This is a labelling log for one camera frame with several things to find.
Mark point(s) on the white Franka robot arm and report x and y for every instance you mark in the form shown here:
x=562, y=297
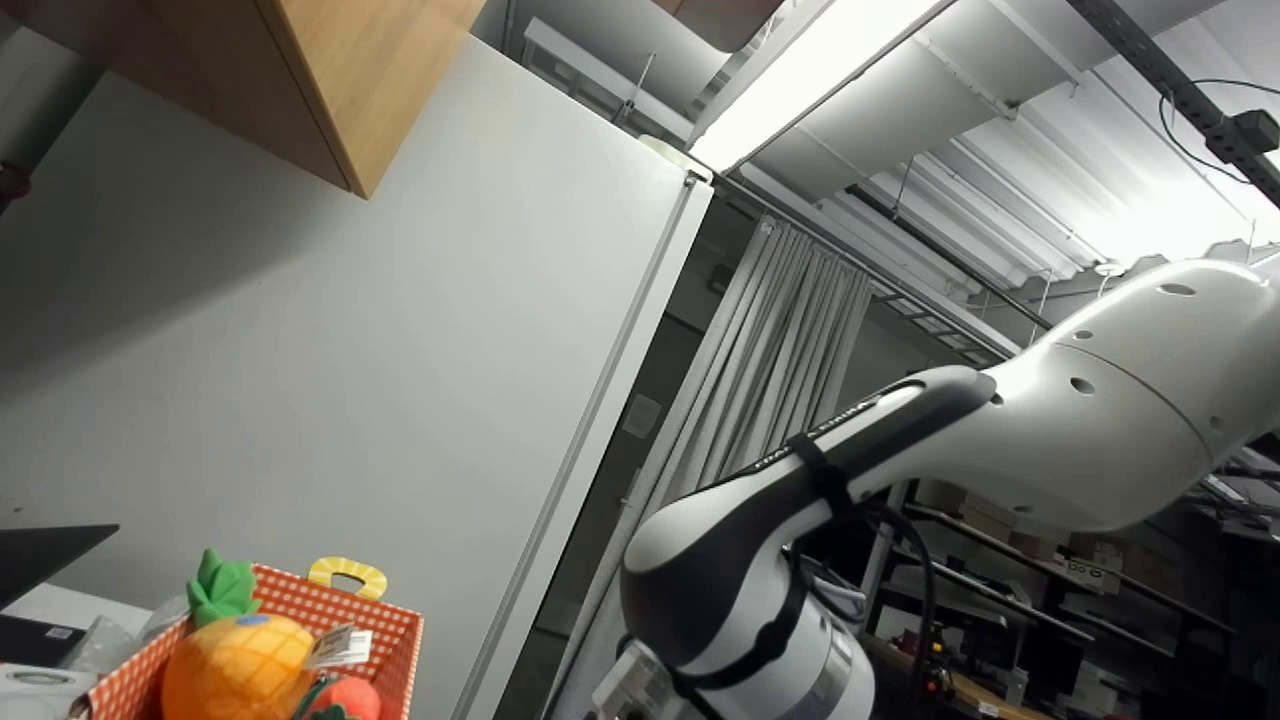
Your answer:
x=1133, y=400

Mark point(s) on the grey curtain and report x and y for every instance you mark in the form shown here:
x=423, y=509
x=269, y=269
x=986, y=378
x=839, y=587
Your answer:
x=762, y=375

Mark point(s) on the long ceiling light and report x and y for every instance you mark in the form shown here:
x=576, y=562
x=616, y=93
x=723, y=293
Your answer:
x=803, y=74

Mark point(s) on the wicker basket red checked lining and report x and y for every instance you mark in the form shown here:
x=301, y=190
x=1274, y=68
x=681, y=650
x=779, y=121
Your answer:
x=388, y=643

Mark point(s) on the white plush tag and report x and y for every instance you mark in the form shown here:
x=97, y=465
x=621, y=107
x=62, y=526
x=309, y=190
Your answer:
x=340, y=650

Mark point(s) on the orange red plush toy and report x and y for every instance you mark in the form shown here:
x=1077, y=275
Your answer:
x=350, y=703

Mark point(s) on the black metal shelving rack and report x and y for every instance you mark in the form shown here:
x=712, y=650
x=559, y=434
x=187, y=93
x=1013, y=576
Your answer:
x=1064, y=615

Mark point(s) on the pineapple plush toy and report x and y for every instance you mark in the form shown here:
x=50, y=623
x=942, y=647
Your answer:
x=234, y=664

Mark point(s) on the black overhead pole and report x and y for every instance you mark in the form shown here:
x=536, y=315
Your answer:
x=1160, y=74

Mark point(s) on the grey box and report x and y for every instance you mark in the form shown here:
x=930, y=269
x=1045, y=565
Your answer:
x=93, y=615

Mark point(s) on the wooden wall cabinet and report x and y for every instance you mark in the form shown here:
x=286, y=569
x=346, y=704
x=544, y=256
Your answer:
x=334, y=65

